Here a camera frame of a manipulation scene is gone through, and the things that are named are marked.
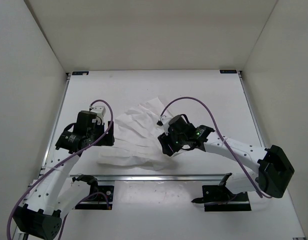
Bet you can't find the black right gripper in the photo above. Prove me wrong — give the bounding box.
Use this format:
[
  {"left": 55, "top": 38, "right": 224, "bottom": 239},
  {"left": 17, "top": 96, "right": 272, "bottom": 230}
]
[{"left": 158, "top": 127, "right": 187, "bottom": 157}]

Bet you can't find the white pleated skirt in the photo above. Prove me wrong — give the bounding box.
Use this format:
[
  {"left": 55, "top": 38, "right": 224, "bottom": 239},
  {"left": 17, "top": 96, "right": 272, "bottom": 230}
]
[{"left": 97, "top": 96, "right": 178, "bottom": 171}]

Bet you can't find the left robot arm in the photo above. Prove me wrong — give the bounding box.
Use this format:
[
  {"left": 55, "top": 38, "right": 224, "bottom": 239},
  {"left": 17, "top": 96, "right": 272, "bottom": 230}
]
[{"left": 12, "top": 106, "right": 115, "bottom": 240}]

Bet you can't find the left blue corner label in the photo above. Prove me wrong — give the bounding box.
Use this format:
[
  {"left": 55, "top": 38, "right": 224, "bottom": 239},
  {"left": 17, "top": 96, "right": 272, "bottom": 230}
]
[{"left": 71, "top": 71, "right": 89, "bottom": 76}]

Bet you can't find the blue corner label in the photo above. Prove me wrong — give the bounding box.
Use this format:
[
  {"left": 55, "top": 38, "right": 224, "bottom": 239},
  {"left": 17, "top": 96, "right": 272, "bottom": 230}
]
[
  {"left": 71, "top": 71, "right": 89, "bottom": 76},
  {"left": 219, "top": 69, "right": 237, "bottom": 74}
]

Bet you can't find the right blue corner label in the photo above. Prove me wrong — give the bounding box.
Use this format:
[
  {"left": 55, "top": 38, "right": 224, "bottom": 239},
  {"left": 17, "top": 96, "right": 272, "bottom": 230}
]
[{"left": 219, "top": 69, "right": 237, "bottom": 74}]

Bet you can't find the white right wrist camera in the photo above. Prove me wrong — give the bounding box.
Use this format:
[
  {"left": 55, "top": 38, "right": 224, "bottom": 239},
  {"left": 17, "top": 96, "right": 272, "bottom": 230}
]
[{"left": 156, "top": 115, "right": 172, "bottom": 128}]

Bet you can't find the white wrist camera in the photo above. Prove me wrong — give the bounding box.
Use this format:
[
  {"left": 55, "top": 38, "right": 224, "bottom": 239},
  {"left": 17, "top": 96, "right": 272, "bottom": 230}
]
[
  {"left": 89, "top": 105, "right": 106, "bottom": 125},
  {"left": 156, "top": 115, "right": 172, "bottom": 128}
]

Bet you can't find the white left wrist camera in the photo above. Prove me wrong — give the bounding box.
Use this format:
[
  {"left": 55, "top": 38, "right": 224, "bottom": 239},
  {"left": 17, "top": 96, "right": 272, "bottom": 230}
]
[{"left": 89, "top": 105, "right": 106, "bottom": 125}]

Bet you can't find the aluminium front table rail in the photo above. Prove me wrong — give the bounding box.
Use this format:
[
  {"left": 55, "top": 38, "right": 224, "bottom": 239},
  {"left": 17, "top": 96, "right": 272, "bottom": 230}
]
[{"left": 68, "top": 174, "right": 247, "bottom": 183}]

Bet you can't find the aluminium table rail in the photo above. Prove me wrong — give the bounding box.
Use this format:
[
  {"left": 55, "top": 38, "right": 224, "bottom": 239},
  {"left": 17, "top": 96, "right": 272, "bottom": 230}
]
[
  {"left": 68, "top": 174, "right": 247, "bottom": 183},
  {"left": 238, "top": 70, "right": 266, "bottom": 147},
  {"left": 41, "top": 72, "right": 72, "bottom": 169}
]

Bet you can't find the aluminium left table rail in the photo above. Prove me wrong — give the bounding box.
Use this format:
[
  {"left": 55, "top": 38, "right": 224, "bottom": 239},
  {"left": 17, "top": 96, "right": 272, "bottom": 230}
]
[{"left": 41, "top": 72, "right": 72, "bottom": 169}]

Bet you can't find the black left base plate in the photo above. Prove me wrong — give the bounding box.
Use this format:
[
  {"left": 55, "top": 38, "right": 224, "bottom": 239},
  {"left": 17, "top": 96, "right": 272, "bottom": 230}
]
[{"left": 74, "top": 181, "right": 115, "bottom": 211}]

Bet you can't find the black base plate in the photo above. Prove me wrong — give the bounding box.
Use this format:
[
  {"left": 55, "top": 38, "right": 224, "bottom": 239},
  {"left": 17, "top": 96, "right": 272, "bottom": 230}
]
[
  {"left": 74, "top": 181, "right": 115, "bottom": 211},
  {"left": 202, "top": 185, "right": 252, "bottom": 212}
]

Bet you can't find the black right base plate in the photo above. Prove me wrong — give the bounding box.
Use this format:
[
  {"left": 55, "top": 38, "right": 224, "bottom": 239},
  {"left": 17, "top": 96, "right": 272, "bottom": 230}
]
[{"left": 202, "top": 185, "right": 252, "bottom": 212}]

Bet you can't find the aluminium right table rail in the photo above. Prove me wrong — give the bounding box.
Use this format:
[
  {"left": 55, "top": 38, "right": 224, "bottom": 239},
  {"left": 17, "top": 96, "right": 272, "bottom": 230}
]
[{"left": 238, "top": 70, "right": 266, "bottom": 147}]

